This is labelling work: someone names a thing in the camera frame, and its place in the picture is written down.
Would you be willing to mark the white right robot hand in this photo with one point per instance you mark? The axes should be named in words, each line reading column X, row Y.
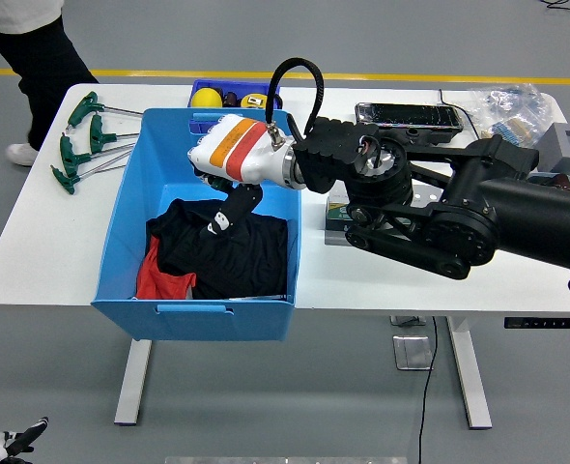
column 241, row 150

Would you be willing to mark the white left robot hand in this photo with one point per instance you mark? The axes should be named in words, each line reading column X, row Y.
column 5, row 442

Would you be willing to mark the grey metal wrench stand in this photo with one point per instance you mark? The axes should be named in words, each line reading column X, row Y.
column 335, row 212

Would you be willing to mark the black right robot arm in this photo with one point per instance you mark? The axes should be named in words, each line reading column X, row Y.
column 507, row 212

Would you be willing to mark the grey box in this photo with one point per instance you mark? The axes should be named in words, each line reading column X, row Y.
column 553, row 145

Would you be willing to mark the dark brown small box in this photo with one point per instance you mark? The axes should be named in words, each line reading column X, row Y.
column 564, row 182

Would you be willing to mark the yellow tape measure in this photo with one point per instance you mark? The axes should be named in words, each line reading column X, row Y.
column 253, row 100

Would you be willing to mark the dark brown small object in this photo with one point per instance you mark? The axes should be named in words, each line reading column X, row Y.
column 230, row 99

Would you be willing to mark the yellow ball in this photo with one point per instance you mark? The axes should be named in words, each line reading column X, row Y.
column 206, row 98

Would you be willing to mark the small dark blue tray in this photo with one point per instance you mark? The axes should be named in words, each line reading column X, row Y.
column 236, row 87

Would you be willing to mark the large blue plastic bin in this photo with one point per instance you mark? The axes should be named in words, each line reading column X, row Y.
column 169, row 154

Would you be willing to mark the black cloth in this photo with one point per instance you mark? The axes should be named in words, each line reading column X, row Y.
column 246, row 261

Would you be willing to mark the white table leg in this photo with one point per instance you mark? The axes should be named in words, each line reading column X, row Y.
column 133, row 382
column 471, row 382

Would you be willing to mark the orange cloth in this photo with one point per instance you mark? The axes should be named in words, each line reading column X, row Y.
column 157, row 282

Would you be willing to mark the black flat glossy device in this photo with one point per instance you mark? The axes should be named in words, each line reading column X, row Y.
column 406, row 116

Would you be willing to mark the person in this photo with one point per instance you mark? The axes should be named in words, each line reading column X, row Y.
column 38, row 58

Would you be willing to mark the metal floor plate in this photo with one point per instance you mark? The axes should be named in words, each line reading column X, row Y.
column 406, row 321
column 410, row 353

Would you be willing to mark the taped component strip bundle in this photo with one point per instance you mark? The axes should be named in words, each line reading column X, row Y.
column 512, row 129

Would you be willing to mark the clear plastic bag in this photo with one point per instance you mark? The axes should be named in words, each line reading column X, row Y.
column 512, row 99

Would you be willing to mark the black table control panel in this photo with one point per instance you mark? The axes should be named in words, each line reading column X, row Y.
column 541, row 322

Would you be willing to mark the black bracket mount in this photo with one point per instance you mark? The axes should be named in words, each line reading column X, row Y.
column 435, row 136

